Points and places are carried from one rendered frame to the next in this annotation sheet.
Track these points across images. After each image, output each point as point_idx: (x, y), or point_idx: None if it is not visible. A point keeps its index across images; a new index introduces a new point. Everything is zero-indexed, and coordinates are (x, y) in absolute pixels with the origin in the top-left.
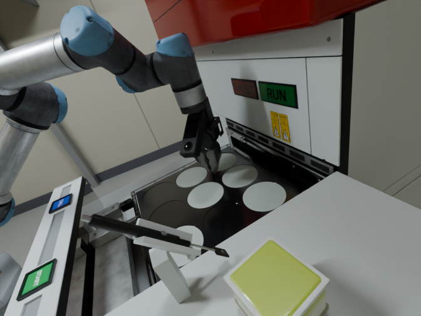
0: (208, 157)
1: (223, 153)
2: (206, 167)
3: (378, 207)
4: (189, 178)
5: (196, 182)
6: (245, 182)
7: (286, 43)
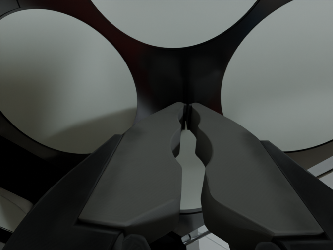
0: (166, 161)
1: (188, 208)
2: (208, 115)
3: None
4: (314, 73)
5: (263, 37)
6: (11, 53)
7: None
